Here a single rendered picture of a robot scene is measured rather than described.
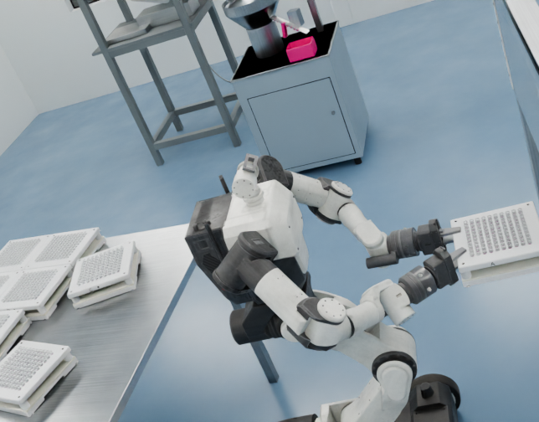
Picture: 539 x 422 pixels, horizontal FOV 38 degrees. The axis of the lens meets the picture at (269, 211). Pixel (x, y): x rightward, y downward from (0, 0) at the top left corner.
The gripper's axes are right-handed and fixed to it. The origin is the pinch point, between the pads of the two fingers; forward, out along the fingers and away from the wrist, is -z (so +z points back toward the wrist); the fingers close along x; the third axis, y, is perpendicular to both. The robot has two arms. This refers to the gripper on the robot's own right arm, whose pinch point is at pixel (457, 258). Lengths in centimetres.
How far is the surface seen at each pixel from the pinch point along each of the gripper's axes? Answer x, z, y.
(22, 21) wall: -15, 28, -661
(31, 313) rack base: 1, 117, -113
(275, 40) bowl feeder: 7, -74, -279
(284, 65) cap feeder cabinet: 15, -64, -254
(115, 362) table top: 5, 97, -58
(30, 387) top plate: -3, 123, -60
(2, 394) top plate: -3, 132, -64
